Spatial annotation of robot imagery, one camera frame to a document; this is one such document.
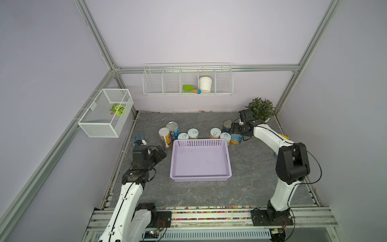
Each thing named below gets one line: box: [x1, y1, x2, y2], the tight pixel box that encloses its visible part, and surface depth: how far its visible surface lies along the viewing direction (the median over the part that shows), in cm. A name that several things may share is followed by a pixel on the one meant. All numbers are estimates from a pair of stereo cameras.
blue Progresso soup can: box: [166, 121, 180, 141], surface depth 101 cm
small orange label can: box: [210, 127, 222, 139], surface depth 104 cm
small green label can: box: [187, 127, 200, 140], surface depth 104 cm
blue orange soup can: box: [230, 133, 243, 145], surface depth 99 cm
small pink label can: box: [177, 132, 190, 140], surface depth 101 cm
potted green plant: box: [244, 97, 276, 123], surface depth 98 cm
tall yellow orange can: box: [158, 127, 173, 148], surface depth 95 cm
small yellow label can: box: [219, 132, 232, 146], surface depth 101 cm
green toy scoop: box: [182, 84, 202, 95], surface depth 101 cm
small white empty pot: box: [198, 76, 213, 94], surface depth 94 cm
